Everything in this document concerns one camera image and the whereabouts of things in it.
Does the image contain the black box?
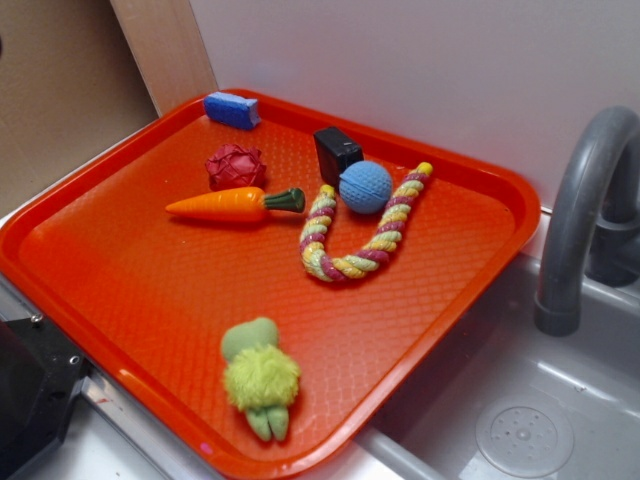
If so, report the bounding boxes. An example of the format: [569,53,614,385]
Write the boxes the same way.
[313,126,364,188]

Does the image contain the blue rubber ball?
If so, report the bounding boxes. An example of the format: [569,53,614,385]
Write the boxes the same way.
[338,160,392,214]

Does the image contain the orange plastic tray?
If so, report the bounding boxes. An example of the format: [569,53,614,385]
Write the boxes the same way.
[1,95,540,479]

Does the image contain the orange toy carrot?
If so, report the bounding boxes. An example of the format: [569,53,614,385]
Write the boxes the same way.
[165,187,306,223]

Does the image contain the red woven ball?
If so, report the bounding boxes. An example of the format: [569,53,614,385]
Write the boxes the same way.
[205,144,267,191]

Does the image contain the green plush toy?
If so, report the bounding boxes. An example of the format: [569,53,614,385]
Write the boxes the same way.
[221,317,301,442]

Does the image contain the blue sponge block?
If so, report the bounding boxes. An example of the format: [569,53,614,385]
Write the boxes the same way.
[203,92,261,130]

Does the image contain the grey toy sink basin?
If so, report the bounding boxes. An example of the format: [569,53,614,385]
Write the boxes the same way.
[358,256,639,479]

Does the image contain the wooden board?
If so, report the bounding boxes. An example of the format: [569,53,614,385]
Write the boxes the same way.
[111,0,218,116]

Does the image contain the grey toy faucet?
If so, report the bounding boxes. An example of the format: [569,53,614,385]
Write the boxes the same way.
[534,106,639,337]

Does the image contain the multicolour rope toy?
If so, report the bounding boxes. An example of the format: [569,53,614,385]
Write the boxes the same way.
[299,162,433,283]

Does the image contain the black metal bracket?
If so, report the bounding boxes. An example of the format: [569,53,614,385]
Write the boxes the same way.
[1,315,88,479]

